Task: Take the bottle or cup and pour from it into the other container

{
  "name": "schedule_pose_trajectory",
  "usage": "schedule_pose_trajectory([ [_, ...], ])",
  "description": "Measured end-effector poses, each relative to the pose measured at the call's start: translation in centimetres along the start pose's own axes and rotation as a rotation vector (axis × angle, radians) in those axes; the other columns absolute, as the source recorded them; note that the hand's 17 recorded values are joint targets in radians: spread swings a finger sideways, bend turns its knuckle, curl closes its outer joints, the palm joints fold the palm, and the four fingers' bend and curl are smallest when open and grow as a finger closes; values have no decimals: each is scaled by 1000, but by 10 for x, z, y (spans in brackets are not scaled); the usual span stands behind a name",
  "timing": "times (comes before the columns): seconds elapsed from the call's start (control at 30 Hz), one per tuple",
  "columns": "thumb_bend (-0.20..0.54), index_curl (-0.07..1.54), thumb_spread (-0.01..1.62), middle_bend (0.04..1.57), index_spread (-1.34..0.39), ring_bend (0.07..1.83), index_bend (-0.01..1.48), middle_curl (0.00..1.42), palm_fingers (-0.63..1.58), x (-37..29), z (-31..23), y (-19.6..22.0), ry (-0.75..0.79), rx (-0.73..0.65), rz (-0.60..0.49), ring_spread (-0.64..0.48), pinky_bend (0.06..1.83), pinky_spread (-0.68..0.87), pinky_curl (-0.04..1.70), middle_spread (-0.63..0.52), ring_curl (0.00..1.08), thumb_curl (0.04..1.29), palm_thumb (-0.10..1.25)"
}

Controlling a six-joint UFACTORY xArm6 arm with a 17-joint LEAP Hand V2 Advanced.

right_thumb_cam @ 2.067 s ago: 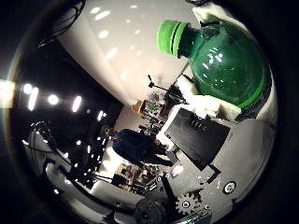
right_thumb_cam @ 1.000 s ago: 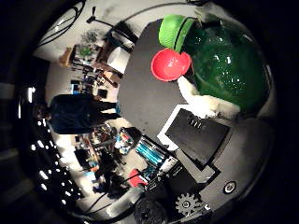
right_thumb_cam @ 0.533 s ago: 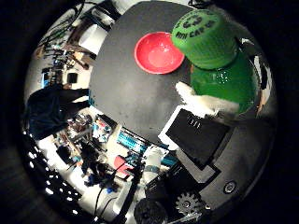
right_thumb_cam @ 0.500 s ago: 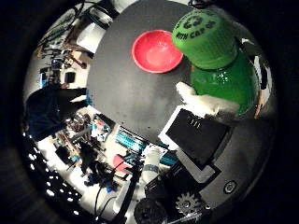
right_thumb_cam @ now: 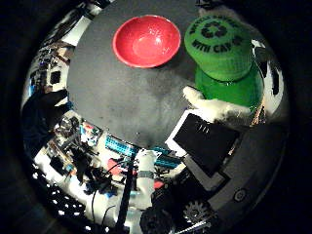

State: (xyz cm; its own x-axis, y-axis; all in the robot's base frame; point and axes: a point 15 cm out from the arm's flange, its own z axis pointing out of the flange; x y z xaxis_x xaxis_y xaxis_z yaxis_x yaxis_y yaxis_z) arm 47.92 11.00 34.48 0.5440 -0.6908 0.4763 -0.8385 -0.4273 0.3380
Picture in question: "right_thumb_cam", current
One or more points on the green plastic soda bottle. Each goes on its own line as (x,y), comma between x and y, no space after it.
(224,61)

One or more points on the teal parts rack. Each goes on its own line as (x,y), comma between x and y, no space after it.
(119,146)
(167,160)

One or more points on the black stand pole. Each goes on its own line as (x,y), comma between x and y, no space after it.
(125,198)

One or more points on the red bowl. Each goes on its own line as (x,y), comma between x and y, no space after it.
(146,41)

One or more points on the person in dark clothes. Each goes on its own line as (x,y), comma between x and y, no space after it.
(40,113)

